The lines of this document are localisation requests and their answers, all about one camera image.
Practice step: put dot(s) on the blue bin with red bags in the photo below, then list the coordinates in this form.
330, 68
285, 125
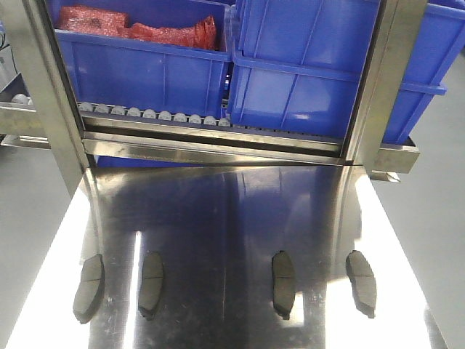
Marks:
143, 74

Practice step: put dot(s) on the upper stacked blue bin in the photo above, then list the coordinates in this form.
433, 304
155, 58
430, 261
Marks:
336, 35

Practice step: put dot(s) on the left red bubble wrap bag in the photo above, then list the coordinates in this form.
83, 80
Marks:
90, 20

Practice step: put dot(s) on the grey roller track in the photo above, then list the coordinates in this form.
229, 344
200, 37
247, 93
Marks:
151, 114

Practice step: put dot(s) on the lower right blue bin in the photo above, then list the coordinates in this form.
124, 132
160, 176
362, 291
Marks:
273, 95

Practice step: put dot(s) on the stainless steel rack frame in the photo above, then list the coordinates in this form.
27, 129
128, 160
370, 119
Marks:
75, 137

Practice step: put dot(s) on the dark brake pad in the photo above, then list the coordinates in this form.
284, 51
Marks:
152, 278
363, 281
89, 293
283, 284

